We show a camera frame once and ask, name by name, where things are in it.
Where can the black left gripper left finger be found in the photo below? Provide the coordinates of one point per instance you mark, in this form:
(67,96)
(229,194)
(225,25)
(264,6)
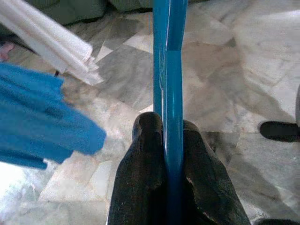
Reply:
(140,175)

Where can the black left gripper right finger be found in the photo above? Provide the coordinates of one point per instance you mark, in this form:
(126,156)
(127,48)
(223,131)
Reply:
(204,182)

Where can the blue plastic hanger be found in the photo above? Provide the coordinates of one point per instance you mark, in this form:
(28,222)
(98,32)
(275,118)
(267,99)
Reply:
(172,93)

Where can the blue t-shirt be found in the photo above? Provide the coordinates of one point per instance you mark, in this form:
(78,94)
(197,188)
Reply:
(47,117)

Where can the white shirt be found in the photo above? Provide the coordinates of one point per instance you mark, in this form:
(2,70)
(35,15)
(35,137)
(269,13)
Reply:
(47,39)

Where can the green sofa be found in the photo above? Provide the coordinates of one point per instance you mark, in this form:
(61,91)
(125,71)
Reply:
(70,11)

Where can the light pink cloth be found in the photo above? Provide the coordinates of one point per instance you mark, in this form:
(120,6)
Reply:
(5,50)

